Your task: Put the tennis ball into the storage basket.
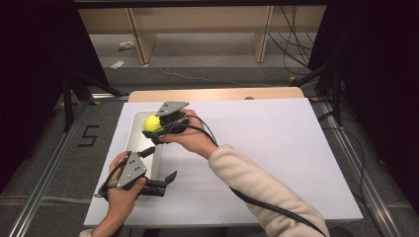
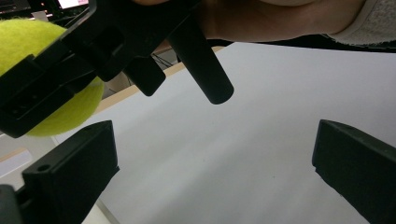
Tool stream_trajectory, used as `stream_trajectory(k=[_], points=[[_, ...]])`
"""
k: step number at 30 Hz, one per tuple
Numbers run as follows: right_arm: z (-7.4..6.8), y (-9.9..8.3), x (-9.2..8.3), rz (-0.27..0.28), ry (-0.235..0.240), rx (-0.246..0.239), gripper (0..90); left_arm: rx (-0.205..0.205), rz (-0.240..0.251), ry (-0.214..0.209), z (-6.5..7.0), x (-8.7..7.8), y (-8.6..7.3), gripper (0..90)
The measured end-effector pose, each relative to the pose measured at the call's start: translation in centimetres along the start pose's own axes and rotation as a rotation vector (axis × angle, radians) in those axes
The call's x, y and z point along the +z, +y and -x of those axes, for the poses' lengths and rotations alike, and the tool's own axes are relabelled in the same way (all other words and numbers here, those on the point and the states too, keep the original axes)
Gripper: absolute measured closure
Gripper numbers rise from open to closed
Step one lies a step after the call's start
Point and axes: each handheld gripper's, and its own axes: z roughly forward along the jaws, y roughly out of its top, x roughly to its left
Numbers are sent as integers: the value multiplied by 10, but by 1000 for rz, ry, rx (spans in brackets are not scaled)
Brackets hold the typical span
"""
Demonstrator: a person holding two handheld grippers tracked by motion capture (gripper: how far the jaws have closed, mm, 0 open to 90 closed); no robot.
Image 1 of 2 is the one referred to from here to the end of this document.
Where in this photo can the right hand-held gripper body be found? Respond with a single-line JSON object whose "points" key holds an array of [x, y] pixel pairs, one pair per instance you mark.
{"points": [[171, 108]]}

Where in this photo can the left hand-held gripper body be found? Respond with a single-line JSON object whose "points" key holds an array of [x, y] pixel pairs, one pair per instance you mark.
{"points": [[132, 168]]}

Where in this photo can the yellow ball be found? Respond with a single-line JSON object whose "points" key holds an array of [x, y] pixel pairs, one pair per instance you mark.
{"points": [[150, 123]]}

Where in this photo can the white plastic bin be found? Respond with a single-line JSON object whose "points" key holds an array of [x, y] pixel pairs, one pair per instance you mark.
{"points": [[140, 141]]}

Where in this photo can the person's left hand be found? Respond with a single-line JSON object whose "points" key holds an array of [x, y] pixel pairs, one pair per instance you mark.
{"points": [[120, 202]]}

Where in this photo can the person's right hand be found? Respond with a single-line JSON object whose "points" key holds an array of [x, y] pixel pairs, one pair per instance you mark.
{"points": [[194, 138]]}

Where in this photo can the light wooden table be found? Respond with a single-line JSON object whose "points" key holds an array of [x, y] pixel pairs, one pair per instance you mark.
{"points": [[214, 94]]}

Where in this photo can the white paper piece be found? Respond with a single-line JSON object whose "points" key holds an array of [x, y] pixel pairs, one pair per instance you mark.
{"points": [[118, 64]]}

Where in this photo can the small white device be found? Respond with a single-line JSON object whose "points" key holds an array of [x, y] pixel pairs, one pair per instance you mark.
{"points": [[126, 45]]}

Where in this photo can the light wooden desk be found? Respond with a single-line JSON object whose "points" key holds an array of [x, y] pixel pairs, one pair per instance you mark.
{"points": [[197, 19]]}

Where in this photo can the black metal stand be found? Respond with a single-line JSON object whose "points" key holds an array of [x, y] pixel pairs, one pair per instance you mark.
{"points": [[336, 95], [68, 102]]}

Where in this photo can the white board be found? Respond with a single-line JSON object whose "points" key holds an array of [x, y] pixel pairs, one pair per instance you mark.
{"points": [[280, 148]]}

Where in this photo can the black curtain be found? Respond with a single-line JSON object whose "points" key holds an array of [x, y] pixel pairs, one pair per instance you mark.
{"points": [[385, 82], [29, 65]]}

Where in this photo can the aluminium floor rail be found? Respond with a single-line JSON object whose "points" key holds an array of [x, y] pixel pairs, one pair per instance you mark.
{"points": [[42, 184], [359, 171]]}

